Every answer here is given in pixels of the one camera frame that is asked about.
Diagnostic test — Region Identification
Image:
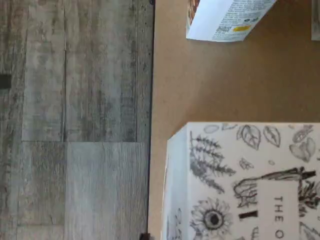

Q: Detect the white yellow purely elizabeth box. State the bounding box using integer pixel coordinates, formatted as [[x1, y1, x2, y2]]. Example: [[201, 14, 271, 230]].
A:
[[311, 0, 320, 41], [186, 0, 278, 43]]

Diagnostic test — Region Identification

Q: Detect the white box yellow strip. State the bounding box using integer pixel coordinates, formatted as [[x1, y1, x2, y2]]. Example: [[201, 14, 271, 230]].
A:
[[161, 121, 320, 240]]

